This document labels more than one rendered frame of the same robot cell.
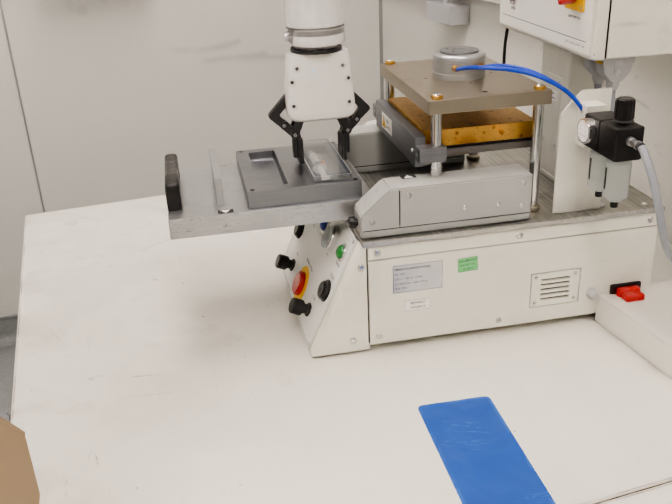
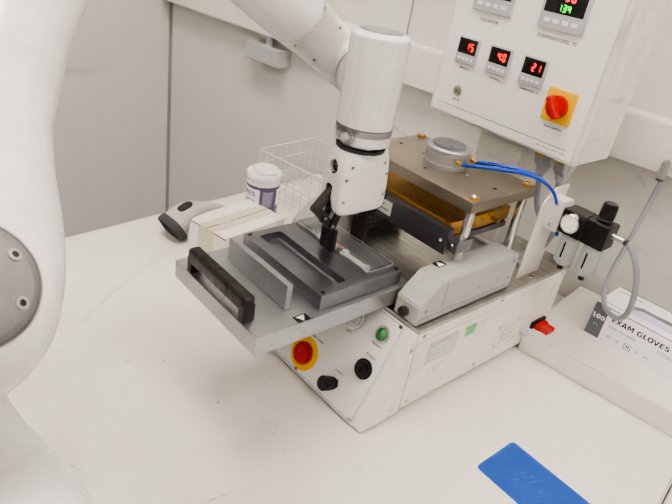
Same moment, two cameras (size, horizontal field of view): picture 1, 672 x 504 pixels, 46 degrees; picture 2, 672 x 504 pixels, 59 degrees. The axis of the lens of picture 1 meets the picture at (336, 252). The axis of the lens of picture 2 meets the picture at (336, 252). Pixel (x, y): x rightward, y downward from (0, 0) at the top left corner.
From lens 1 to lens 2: 0.70 m
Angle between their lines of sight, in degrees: 32
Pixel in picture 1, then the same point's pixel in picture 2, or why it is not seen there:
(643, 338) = (573, 366)
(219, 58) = not seen: hidden behind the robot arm
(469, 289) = (465, 347)
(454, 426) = (516, 480)
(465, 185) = (485, 269)
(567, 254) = (519, 307)
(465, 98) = (493, 198)
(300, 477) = not seen: outside the picture
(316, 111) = (358, 205)
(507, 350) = (488, 390)
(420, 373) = (451, 429)
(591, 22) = (577, 138)
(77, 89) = not seen: outside the picture
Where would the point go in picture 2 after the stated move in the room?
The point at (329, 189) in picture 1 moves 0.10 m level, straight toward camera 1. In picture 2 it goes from (379, 281) to (419, 319)
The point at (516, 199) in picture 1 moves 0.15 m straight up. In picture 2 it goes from (506, 274) to (533, 196)
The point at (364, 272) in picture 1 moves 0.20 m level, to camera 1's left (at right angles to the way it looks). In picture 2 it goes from (412, 354) to (299, 384)
